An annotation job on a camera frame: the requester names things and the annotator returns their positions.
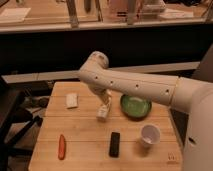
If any white sponge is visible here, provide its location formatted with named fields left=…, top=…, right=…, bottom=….
left=66, top=93, right=78, bottom=109

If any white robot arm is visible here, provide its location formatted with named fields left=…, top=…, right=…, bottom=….
left=78, top=51, right=213, bottom=171

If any white squeeze bottle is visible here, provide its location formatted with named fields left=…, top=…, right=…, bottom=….
left=96, top=105, right=110, bottom=122

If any green bowl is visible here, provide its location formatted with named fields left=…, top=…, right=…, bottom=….
left=120, top=94, right=152, bottom=120

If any black rectangular bar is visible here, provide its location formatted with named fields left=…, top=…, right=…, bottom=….
left=109, top=132, right=120, bottom=157

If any white paper cup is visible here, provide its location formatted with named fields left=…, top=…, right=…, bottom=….
left=140, top=124, right=161, bottom=148

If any orange carrot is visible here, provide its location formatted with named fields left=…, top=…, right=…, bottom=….
left=58, top=134, right=66, bottom=160

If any white paper sheet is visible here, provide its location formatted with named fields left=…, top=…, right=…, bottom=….
left=0, top=8, right=30, bottom=23

